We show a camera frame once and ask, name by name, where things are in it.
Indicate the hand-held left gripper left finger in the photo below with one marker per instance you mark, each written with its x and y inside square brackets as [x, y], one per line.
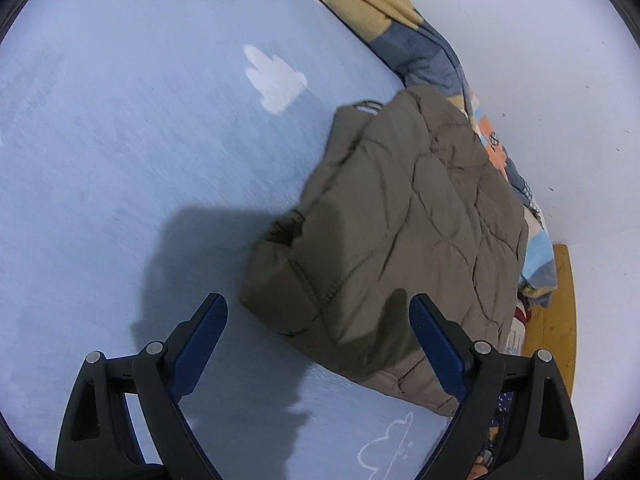
[200, 345]

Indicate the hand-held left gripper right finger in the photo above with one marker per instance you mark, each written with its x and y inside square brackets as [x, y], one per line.
[440, 350]

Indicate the olive hooded puffer jacket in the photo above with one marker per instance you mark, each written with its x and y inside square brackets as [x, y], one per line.
[390, 220]

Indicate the red and navy patterned blanket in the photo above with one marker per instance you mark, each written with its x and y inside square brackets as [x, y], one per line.
[519, 327]

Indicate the light blue cloud bed sheet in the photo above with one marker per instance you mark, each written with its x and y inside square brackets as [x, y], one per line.
[125, 135]

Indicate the cartoon patchwork blanket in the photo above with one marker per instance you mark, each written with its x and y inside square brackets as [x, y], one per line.
[380, 5]

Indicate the wooden bed frame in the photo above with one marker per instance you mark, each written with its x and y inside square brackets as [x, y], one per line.
[555, 310]

